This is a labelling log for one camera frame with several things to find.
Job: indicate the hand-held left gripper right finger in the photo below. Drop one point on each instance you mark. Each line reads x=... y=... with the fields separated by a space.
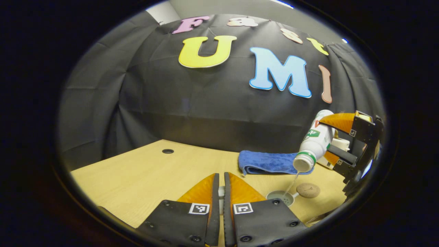
x=227 y=219

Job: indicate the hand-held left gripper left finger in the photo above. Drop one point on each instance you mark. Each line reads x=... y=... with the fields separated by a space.
x=215 y=212

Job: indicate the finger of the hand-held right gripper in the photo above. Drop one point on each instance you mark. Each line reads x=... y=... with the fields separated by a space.
x=343 y=155
x=360 y=128

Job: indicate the white green-label water bottle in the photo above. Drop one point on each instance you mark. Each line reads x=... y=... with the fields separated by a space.
x=317 y=144

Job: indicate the round cork coaster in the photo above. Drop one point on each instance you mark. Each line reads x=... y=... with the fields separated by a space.
x=308 y=190

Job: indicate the white ceramic teacup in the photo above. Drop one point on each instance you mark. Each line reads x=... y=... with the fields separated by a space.
x=276 y=195

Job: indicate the white toaster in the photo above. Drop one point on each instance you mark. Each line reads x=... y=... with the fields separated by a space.
x=341 y=143

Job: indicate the blue towel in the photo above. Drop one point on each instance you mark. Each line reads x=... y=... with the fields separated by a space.
x=267 y=163

